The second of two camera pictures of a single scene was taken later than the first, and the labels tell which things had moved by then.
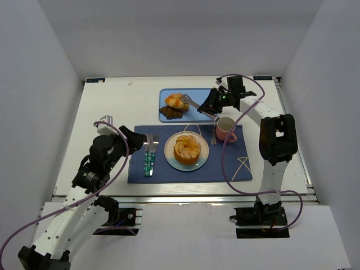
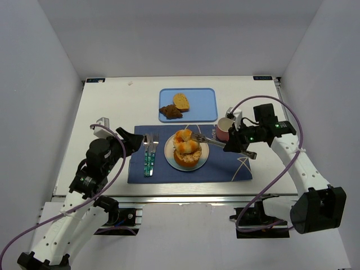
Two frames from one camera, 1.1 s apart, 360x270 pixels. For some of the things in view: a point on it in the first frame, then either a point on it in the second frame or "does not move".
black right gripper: (213, 100) → (236, 139)
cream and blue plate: (169, 152) does not move
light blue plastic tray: (196, 95) does not move
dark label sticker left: (95, 80) does not move
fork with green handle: (156, 142) does not move
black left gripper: (129, 139) does not move
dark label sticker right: (262, 78) does not move
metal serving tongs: (188, 100) → (196, 137)
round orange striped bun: (174, 100) → (183, 142)
